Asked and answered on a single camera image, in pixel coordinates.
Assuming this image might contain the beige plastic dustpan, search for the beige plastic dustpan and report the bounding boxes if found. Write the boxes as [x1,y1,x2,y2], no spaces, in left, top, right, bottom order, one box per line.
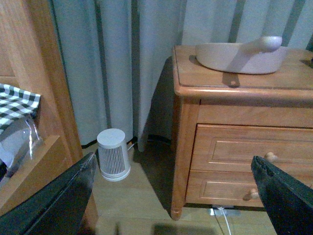
[195,43,288,74]

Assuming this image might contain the round wooden upper drawer knob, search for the round wooden upper drawer knob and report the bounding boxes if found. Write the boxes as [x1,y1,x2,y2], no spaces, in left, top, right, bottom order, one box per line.
[264,152,278,163]

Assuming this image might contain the black white checkered bedsheet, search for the black white checkered bedsheet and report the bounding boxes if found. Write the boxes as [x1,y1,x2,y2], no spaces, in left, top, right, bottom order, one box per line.
[0,83,41,134]

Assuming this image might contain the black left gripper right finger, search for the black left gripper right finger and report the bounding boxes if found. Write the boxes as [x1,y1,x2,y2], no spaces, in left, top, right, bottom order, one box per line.
[251,156,313,235]

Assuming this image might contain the clear plastic wrap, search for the clear plastic wrap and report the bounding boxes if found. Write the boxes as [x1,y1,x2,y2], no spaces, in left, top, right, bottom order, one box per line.
[0,116,43,178]

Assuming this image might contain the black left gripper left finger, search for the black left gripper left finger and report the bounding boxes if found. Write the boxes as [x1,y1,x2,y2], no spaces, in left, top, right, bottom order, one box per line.
[0,153,97,235]

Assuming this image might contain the white cable on floor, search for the white cable on floor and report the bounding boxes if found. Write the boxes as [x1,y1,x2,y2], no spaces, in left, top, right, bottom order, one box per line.
[215,207,233,235]

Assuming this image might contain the round wooden drawer knob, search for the round wooden drawer knob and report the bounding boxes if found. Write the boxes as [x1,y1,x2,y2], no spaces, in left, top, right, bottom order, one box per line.
[244,188,259,201]
[264,152,278,163]

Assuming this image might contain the white cylindrical air purifier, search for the white cylindrical air purifier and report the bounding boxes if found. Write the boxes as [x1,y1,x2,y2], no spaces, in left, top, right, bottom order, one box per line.
[97,128,131,182]

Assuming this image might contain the grey-white curtain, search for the grey-white curtain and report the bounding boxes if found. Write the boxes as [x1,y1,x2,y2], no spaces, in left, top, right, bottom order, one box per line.
[49,0,313,150]

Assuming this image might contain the wooden nightstand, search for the wooden nightstand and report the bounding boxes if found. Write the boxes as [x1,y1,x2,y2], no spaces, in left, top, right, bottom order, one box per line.
[171,46,313,220]

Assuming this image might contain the round wooden lower drawer knob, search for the round wooden lower drawer knob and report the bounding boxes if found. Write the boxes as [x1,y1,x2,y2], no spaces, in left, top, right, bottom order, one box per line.
[244,188,259,201]

